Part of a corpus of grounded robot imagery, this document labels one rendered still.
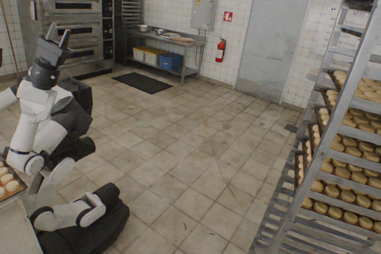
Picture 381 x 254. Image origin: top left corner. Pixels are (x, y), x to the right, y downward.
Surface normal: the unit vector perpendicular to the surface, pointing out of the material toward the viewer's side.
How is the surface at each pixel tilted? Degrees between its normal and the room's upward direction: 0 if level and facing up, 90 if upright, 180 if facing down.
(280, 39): 90
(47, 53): 83
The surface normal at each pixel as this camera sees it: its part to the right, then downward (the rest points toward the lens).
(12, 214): 0.81, 0.34
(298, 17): -0.56, 0.32
